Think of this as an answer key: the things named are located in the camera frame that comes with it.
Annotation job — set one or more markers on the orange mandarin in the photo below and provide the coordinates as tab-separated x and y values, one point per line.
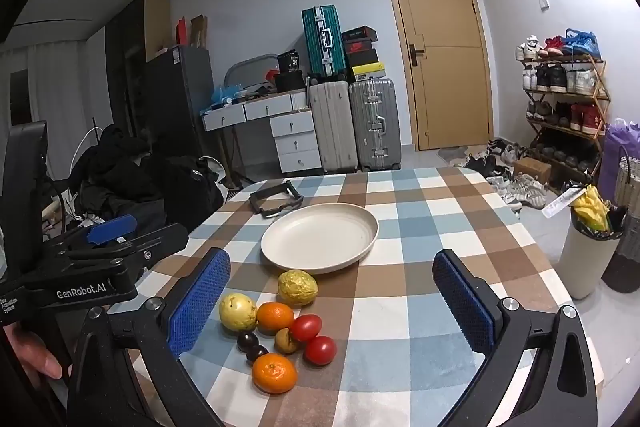
274	373
275	317

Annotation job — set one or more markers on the scattered shoes pile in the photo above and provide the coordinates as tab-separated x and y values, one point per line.
525	192

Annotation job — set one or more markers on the round red tomato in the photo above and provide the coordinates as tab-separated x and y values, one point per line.
320	350

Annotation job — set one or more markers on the beige suitcase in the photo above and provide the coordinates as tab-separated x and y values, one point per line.
330	127

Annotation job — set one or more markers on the black backpack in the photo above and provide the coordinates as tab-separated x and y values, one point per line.
192	187

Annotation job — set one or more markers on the dark wooden cabinet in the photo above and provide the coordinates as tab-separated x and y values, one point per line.
130	57

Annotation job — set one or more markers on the white paper label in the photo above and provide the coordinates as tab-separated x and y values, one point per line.
562	202

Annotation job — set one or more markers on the brown longan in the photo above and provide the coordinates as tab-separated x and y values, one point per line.
285	341

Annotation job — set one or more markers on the person's left hand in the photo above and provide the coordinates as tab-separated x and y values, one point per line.
35	352

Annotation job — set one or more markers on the tan wooden door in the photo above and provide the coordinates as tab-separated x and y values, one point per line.
440	7

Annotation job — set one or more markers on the white desk with drawers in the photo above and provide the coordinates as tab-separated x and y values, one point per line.
295	142

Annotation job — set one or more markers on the grey rounded chair back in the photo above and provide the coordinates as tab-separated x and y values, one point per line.
250	63

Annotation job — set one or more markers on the yellow and black shoebox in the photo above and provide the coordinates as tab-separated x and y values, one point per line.
366	71

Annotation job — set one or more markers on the grey doormat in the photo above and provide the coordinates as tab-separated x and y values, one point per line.
452	152

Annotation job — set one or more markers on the black printed box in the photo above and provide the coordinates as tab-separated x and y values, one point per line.
289	61

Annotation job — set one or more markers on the yellow plastic bag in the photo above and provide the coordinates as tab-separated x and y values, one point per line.
592	209

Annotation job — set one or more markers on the wrinkled yellow passion fruit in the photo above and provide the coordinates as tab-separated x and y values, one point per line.
297	288

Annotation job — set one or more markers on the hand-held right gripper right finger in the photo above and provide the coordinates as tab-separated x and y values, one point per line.
462	302

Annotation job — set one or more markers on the black clothes pile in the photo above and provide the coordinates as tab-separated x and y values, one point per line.
120	172

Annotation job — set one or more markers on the brown paper bag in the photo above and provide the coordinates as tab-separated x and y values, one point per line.
198	29

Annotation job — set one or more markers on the cream round plate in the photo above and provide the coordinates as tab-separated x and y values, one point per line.
320	238

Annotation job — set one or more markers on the white trash bin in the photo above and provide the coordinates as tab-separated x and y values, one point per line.
590	257

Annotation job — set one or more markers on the woven basket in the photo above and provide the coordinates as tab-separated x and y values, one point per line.
629	179

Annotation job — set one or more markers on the smooth yellow guava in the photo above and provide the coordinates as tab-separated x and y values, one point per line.
238	312

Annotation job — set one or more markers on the silver suitcase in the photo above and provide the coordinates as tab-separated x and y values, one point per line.
375	122

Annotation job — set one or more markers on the purple bag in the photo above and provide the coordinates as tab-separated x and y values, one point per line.
617	142

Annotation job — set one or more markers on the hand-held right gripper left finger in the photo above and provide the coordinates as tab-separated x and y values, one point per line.
200	302

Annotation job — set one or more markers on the grey bin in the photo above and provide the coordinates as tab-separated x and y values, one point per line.
625	257

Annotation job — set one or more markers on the white curtain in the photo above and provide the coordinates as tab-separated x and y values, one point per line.
60	77

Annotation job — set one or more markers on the wooden shoe rack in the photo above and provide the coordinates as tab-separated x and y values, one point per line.
560	93

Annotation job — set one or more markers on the black refrigerator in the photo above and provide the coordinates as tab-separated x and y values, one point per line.
175	97

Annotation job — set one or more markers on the blue plastic bag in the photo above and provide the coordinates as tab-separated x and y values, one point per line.
225	94

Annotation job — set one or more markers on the cardboard box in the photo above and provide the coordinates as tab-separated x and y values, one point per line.
531	168

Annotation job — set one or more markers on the teal suitcase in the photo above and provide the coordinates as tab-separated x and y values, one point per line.
320	42

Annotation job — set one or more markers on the black bag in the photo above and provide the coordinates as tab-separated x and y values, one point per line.
290	82

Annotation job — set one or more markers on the black rectangular frame holder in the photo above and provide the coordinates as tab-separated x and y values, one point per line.
260	202

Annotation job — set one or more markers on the red and black shoebox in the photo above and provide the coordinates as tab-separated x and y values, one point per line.
357	52

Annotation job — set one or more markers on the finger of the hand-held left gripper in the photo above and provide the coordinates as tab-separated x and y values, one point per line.
112	228
160	239

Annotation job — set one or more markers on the oval red tomato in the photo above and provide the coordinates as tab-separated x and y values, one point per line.
305	327

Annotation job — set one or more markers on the dark purple cherry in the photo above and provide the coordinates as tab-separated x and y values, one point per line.
257	353
247	340

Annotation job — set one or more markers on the shoe rack with shoes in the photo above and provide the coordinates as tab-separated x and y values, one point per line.
580	42

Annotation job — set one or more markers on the red box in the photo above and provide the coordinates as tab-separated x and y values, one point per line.
181	32

